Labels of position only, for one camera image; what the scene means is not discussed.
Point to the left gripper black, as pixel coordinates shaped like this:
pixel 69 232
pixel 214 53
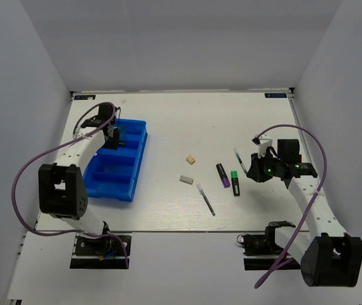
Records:
pixel 114 144

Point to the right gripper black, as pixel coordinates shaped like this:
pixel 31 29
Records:
pixel 254 171

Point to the green cap black highlighter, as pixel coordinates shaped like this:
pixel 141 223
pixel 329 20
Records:
pixel 235 183

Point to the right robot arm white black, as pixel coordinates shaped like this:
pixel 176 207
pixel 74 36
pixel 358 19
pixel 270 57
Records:
pixel 327 254

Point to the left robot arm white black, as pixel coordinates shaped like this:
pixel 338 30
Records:
pixel 62 190

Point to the blue transparent tape roll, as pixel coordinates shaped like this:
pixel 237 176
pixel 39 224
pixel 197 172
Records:
pixel 122 132

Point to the green ink pen refill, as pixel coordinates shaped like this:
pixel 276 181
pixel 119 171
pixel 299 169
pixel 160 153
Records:
pixel 239 159

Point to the left table corner label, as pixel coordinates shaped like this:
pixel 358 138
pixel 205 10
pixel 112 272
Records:
pixel 84 97

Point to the table corner label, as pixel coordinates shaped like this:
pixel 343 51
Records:
pixel 84 97
pixel 275 95

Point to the purple cap black highlighter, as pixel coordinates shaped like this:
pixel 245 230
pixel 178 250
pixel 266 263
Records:
pixel 223 176

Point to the blue plastic compartment tray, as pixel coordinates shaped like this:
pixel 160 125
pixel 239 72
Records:
pixel 113 174

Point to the blue ink pen refill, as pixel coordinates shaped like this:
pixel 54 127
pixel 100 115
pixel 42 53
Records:
pixel 200 189

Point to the small tan eraser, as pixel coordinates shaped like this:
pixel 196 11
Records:
pixel 190 160

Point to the right table corner label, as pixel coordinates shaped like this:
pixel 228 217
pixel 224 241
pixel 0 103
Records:
pixel 275 95

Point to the grey white eraser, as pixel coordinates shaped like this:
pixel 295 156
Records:
pixel 186 180

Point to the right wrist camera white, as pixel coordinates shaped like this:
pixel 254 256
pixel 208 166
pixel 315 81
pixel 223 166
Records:
pixel 263 142

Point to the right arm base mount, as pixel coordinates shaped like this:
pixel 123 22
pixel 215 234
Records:
pixel 259 254

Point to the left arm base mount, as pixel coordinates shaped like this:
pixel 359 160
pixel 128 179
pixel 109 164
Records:
pixel 104 254

